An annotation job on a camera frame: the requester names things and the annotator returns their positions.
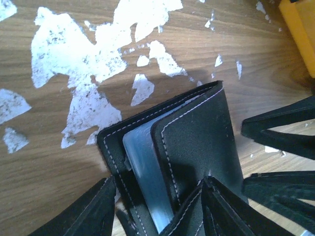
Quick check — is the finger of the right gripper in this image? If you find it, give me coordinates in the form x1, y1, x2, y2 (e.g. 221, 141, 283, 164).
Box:
240, 95, 315, 160
242, 171, 315, 233

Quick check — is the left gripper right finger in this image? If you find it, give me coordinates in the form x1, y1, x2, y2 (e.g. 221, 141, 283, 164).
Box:
201, 177, 292, 236

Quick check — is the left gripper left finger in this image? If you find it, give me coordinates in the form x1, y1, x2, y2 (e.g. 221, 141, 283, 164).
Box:
30, 177, 116, 236

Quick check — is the orange card bin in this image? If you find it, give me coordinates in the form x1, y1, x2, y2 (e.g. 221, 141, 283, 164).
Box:
279, 0, 315, 78

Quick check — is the black leather card holder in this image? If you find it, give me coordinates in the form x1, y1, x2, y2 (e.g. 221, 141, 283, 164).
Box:
97, 81, 243, 236

